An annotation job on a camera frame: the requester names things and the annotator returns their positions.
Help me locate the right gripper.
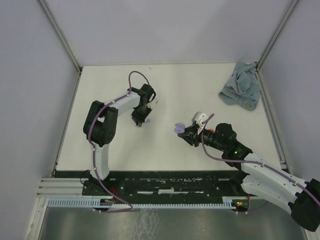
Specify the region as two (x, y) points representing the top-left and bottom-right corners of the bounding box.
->
(177, 123), (226, 152)

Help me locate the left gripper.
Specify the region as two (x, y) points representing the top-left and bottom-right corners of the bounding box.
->
(131, 104), (153, 127)

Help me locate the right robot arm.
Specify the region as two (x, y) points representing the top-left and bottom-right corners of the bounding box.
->
(174, 122), (320, 232)

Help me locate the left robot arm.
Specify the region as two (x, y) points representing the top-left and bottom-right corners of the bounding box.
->
(83, 84), (156, 195)

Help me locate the blue denim cloth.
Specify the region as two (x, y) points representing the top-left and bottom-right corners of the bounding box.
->
(218, 62), (261, 111)

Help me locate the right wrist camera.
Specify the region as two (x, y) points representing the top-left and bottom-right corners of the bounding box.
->
(191, 111), (209, 135)

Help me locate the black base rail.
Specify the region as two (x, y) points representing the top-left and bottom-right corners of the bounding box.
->
(82, 169), (261, 205)

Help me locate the white cable duct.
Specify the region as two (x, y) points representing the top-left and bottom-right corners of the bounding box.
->
(47, 196), (236, 210)

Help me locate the left aluminium frame post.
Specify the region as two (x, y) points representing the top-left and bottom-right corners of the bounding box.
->
(36, 0), (82, 73)

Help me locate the aluminium frame post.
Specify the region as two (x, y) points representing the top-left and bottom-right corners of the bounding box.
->
(256, 0), (301, 71)
(36, 0), (82, 73)

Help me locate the right aluminium frame post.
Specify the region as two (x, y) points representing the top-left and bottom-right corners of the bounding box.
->
(256, 0), (301, 71)

